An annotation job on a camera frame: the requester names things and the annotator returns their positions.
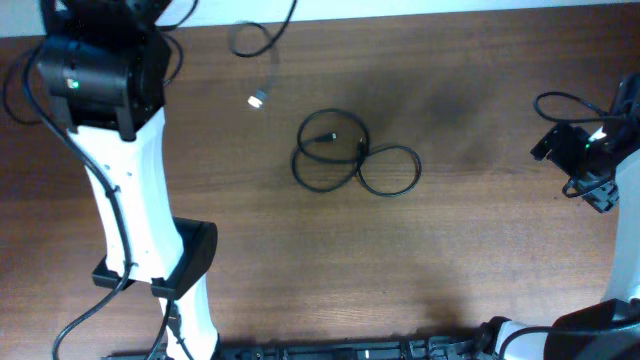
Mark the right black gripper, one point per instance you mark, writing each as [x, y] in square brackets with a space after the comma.
[560, 141]

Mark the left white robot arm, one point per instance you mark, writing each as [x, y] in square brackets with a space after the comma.
[104, 65]

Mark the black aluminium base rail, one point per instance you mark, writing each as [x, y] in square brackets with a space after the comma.
[434, 348]

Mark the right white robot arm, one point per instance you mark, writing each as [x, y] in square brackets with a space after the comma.
[600, 157]

